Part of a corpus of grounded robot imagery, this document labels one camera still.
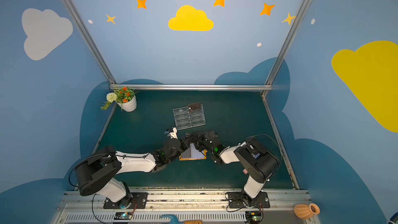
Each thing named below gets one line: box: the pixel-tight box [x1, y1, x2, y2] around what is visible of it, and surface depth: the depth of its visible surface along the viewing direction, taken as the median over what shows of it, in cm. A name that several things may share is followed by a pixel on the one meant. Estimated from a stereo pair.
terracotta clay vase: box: [293, 202, 321, 220], surface depth 65 cm
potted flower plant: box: [100, 86, 139, 112], surface depth 102 cm
